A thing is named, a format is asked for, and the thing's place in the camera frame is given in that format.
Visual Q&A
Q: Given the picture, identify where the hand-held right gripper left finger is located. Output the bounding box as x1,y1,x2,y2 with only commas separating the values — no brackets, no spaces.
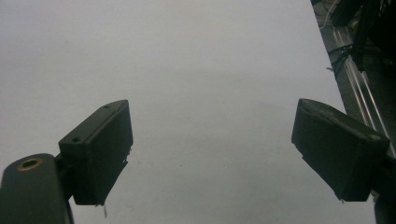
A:
58,99,134,206

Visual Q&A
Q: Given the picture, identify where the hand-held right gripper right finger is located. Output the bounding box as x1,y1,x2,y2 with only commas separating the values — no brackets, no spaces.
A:
290,98,390,203

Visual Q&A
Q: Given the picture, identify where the metal frame rail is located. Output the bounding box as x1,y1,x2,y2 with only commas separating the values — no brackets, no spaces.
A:
312,0,396,160

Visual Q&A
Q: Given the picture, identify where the black cable bundle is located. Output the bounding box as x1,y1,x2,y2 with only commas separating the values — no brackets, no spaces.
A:
326,0,396,78

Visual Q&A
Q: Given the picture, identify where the white cable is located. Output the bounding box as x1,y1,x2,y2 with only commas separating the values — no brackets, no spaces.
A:
318,0,340,30

